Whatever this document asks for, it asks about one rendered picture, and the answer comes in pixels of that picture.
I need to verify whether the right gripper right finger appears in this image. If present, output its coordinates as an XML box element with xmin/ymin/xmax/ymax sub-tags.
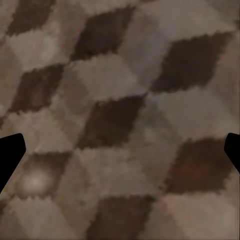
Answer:
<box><xmin>224</xmin><ymin>133</ymin><xmax>240</xmax><ymax>173</ymax></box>

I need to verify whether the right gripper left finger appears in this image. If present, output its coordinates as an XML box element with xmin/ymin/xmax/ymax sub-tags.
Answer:
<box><xmin>0</xmin><ymin>133</ymin><xmax>26</xmax><ymax>193</ymax></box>

